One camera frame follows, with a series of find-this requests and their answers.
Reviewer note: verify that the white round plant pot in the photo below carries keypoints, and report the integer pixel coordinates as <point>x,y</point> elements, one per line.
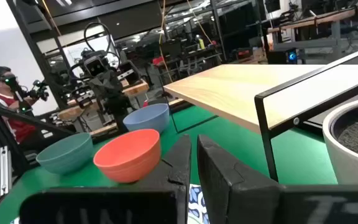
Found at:
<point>343,155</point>

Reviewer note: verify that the green table mat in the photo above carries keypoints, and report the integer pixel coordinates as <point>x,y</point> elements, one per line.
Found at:
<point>297,155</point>

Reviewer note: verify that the wooden shelf black frame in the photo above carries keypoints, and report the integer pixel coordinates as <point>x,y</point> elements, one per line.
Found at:
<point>228,90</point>

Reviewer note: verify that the black handheld controller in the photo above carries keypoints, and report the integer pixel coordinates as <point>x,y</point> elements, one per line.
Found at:
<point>39,90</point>

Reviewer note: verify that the wooden workbench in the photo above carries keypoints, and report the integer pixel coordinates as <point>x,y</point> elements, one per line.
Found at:
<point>322,17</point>
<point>135,88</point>

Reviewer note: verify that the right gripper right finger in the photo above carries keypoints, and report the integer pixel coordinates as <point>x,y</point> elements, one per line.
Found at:
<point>244,199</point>

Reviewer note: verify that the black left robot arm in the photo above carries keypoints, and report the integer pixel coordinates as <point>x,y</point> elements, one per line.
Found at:
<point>117,112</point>

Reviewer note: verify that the blue patterned paper bowl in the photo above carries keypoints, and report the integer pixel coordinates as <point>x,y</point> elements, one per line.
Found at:
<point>197,202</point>

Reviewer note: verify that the whiteboard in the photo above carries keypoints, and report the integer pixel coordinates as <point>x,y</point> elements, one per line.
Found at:
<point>73,53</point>

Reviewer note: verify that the teal plastic bowl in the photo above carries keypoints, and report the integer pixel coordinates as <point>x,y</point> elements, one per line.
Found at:
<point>65,154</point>

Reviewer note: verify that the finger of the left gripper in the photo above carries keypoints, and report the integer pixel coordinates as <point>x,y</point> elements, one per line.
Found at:
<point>98,87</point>
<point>113,84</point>

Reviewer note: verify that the blue plastic bowl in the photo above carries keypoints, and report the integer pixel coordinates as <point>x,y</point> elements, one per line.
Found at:
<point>148,118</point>

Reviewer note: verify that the orange plastic bowl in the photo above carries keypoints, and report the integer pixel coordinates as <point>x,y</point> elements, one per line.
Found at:
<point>129,155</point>

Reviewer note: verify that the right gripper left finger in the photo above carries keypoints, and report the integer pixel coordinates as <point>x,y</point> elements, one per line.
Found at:
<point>154,202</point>

